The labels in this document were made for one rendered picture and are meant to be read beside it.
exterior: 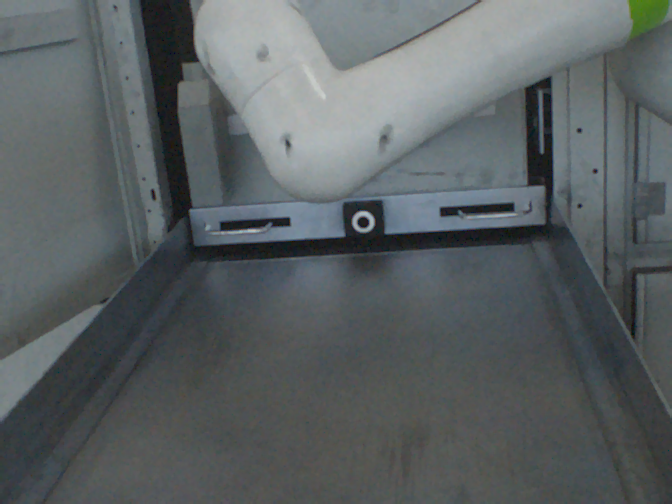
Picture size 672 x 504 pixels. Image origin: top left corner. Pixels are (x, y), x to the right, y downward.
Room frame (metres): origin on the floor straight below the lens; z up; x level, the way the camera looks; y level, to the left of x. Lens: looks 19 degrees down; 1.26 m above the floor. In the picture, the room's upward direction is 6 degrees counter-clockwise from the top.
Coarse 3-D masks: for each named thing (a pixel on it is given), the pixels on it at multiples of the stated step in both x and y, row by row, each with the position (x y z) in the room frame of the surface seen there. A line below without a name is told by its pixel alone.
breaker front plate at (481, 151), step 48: (192, 0) 1.26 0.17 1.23; (336, 0) 1.23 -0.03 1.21; (384, 0) 1.22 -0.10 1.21; (432, 0) 1.22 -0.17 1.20; (336, 48) 1.23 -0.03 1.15; (384, 48) 1.22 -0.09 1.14; (240, 144) 1.25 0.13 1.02; (432, 144) 1.22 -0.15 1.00; (480, 144) 1.21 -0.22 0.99; (240, 192) 1.25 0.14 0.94; (384, 192) 1.23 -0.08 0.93
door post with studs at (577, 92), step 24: (576, 72) 1.15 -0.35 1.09; (600, 72) 1.15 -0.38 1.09; (552, 96) 1.16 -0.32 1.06; (576, 96) 1.15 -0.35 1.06; (600, 96) 1.15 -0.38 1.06; (552, 120) 1.16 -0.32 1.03; (576, 120) 1.15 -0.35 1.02; (600, 120) 1.15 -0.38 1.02; (552, 144) 1.16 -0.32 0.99; (576, 144) 1.15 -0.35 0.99; (600, 144) 1.15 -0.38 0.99; (576, 168) 1.15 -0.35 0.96; (600, 168) 1.15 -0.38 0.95; (576, 192) 1.15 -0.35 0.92; (600, 192) 1.15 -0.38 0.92; (576, 216) 1.15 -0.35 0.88; (600, 216) 1.15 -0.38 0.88; (600, 240) 1.15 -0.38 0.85; (600, 264) 1.15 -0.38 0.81
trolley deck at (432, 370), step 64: (384, 256) 1.17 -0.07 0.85; (448, 256) 1.14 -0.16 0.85; (512, 256) 1.11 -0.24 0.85; (192, 320) 1.00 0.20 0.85; (256, 320) 0.98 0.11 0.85; (320, 320) 0.96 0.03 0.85; (384, 320) 0.94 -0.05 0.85; (448, 320) 0.92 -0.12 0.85; (512, 320) 0.90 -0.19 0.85; (128, 384) 0.83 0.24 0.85; (192, 384) 0.82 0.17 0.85; (256, 384) 0.80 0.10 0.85; (320, 384) 0.79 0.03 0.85; (384, 384) 0.77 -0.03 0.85; (448, 384) 0.76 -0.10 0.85; (512, 384) 0.75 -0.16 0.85; (576, 384) 0.73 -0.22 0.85; (128, 448) 0.70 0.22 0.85; (192, 448) 0.69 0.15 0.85; (256, 448) 0.67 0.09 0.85; (320, 448) 0.66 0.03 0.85; (384, 448) 0.65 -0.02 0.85; (448, 448) 0.64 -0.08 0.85; (512, 448) 0.63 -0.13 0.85; (576, 448) 0.62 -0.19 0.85
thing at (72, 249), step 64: (0, 0) 1.09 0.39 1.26; (64, 0) 1.19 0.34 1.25; (0, 64) 1.07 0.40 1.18; (64, 64) 1.17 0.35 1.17; (0, 128) 1.05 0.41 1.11; (64, 128) 1.15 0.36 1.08; (128, 128) 1.23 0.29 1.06; (0, 192) 1.03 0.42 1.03; (64, 192) 1.13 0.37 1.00; (0, 256) 1.01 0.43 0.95; (64, 256) 1.11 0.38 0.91; (128, 256) 1.22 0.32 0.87; (0, 320) 0.99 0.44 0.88; (64, 320) 1.05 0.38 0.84
